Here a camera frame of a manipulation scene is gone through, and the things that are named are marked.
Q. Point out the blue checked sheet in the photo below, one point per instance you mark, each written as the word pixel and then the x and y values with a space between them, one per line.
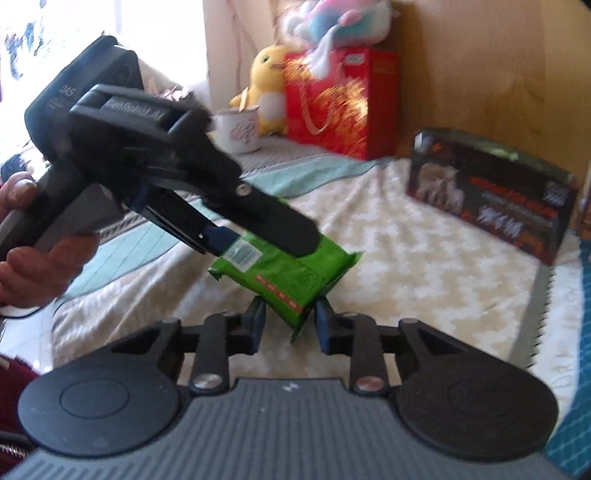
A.
pixel 569 448

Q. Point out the pastel rainbow plush toy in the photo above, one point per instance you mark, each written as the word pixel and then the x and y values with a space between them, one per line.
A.
pixel 323 26

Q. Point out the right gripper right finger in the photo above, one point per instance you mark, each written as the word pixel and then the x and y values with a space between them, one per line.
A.
pixel 359 337

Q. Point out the yellow duck plush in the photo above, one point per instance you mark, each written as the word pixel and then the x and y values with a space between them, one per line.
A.
pixel 267 90

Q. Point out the person's left hand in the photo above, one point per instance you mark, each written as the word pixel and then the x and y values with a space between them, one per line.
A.
pixel 30 278

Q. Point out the red gift bag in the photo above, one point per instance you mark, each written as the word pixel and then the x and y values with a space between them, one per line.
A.
pixel 354 111

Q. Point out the patterned bed quilt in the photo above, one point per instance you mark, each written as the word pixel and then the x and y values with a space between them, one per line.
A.
pixel 414 262

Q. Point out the white enamel mug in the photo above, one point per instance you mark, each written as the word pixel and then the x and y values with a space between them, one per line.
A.
pixel 236 132

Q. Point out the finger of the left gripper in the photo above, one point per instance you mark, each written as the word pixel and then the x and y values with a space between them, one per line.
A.
pixel 267 217
pixel 170 212

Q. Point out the wooden headboard panel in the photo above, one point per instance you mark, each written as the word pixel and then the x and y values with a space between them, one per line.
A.
pixel 517 72

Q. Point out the black sheep-print box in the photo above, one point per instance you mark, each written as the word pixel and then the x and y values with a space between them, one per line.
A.
pixel 515 196

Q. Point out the green snack packet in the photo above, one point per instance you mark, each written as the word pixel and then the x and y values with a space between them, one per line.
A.
pixel 288 284

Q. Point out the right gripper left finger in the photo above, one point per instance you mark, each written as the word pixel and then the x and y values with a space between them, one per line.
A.
pixel 221 336

